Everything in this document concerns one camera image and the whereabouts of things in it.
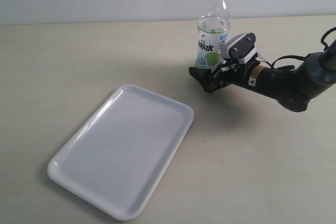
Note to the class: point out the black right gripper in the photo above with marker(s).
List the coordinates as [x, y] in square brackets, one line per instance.
[224, 75]

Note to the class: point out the clear plastic water bottle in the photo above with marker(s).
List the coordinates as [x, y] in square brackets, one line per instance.
[213, 27]

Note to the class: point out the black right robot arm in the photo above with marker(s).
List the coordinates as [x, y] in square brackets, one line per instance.
[292, 87]

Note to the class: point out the white rectangular plastic tray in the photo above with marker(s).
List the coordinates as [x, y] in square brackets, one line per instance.
[117, 157]

